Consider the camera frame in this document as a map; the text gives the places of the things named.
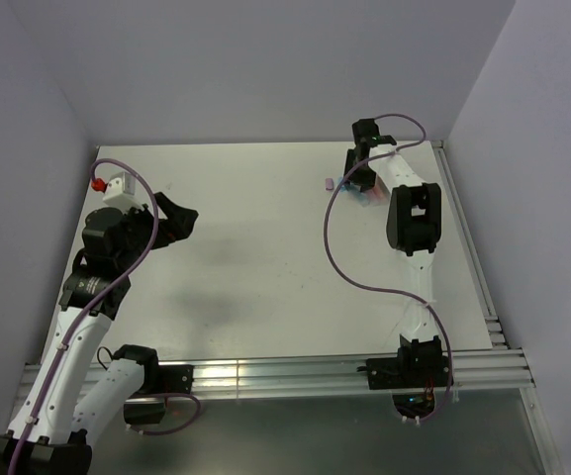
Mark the aluminium mounting rail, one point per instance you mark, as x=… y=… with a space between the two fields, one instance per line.
x=350 y=375

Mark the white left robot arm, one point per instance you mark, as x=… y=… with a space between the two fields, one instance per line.
x=56 y=428

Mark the purple highlighter pen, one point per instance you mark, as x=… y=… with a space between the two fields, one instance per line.
x=377 y=196

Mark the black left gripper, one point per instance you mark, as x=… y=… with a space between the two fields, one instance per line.
x=176 y=226

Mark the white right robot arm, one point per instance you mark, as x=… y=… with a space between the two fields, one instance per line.
x=413 y=230

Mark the aluminium side rail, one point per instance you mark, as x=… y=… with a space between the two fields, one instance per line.
x=494 y=326

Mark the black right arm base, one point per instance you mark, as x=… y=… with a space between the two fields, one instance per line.
x=409 y=378

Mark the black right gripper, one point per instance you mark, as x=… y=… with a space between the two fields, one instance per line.
x=369 y=180

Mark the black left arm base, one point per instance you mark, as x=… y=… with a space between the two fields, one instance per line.
x=149 y=405

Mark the blue highlighter pen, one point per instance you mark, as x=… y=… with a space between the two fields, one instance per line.
x=356 y=195

